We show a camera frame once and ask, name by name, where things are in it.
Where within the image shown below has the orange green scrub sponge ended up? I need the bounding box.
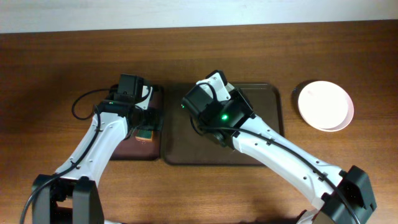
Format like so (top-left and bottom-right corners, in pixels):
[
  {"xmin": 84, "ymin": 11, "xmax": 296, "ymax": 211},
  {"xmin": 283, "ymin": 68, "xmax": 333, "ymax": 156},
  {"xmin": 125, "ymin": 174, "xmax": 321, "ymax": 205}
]
[{"xmin": 135, "ymin": 129, "xmax": 154, "ymax": 142}]

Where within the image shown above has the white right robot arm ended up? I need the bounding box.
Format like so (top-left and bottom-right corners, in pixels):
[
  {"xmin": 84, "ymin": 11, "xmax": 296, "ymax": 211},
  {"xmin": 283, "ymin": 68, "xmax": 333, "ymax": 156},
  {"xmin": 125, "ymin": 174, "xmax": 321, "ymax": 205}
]
[{"xmin": 181, "ymin": 70, "xmax": 377, "ymax": 224}]

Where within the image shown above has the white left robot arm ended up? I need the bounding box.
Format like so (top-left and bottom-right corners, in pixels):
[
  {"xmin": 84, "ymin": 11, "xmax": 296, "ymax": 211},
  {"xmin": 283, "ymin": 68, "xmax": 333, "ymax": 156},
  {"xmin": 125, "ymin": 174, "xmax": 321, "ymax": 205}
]
[{"xmin": 19, "ymin": 74, "xmax": 164, "ymax": 223}]

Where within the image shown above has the small brown tray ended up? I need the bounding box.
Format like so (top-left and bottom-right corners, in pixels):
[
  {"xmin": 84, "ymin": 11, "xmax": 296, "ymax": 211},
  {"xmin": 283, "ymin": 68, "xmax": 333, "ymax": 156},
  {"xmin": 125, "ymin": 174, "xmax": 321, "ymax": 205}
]
[{"xmin": 111, "ymin": 85, "xmax": 164, "ymax": 161}]

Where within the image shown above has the large dark brown tray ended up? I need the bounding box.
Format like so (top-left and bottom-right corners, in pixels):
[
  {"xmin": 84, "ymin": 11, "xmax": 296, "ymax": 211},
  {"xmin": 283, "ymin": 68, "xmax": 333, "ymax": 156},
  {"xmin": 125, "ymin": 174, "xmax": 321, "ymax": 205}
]
[{"xmin": 160, "ymin": 83, "xmax": 284, "ymax": 166}]

